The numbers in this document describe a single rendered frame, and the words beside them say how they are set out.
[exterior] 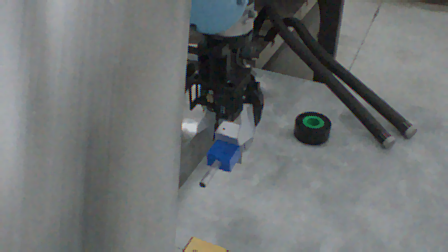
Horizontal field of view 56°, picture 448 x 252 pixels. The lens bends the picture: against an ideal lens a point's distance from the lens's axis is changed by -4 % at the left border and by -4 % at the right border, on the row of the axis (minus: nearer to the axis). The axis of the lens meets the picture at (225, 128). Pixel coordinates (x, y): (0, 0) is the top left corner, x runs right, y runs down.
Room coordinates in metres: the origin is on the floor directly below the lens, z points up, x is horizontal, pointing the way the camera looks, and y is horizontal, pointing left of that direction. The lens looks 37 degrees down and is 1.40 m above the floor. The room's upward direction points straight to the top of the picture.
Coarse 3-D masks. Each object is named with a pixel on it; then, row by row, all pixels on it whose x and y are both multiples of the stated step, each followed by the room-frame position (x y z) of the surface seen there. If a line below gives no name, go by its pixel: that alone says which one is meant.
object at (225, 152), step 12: (216, 132) 0.58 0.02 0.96; (228, 132) 0.58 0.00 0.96; (216, 144) 0.56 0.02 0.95; (228, 144) 0.56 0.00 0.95; (216, 156) 0.53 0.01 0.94; (228, 156) 0.53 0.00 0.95; (240, 156) 0.56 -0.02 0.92; (216, 168) 0.51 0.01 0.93; (228, 168) 0.52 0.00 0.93; (204, 180) 0.49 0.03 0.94
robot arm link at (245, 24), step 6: (252, 6) 0.55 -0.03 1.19; (246, 12) 0.54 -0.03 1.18; (252, 12) 0.54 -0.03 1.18; (240, 18) 0.53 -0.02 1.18; (246, 18) 0.54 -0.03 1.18; (252, 18) 0.55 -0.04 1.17; (240, 24) 0.53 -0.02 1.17; (246, 24) 0.53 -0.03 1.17; (252, 24) 0.55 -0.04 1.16; (228, 30) 0.52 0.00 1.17; (234, 30) 0.52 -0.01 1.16; (240, 30) 0.53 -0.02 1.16; (246, 30) 0.53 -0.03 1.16; (210, 36) 0.54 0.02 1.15; (216, 36) 0.53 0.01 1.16; (222, 36) 0.52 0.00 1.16; (228, 36) 0.52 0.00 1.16; (234, 36) 0.53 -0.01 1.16; (240, 36) 0.53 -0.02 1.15
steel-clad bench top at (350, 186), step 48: (288, 96) 0.93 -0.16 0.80; (288, 144) 0.74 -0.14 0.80; (336, 144) 0.74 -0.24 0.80; (432, 144) 0.74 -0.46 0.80; (192, 192) 0.59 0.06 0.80; (240, 192) 0.59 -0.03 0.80; (288, 192) 0.59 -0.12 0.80; (336, 192) 0.59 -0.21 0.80; (384, 192) 0.59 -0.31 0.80; (432, 192) 0.59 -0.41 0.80; (240, 240) 0.48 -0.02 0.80; (288, 240) 0.48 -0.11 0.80; (336, 240) 0.48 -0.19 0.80; (384, 240) 0.47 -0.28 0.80; (432, 240) 0.47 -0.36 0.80
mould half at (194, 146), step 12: (192, 60) 1.01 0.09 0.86; (192, 96) 0.76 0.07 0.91; (192, 120) 0.70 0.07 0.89; (228, 120) 0.81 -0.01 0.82; (192, 132) 0.67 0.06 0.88; (204, 132) 0.70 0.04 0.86; (192, 144) 0.66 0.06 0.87; (204, 144) 0.70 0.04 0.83; (180, 156) 0.62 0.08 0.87; (192, 156) 0.65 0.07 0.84; (180, 168) 0.61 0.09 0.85; (192, 168) 0.65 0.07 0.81; (180, 180) 0.61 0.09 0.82
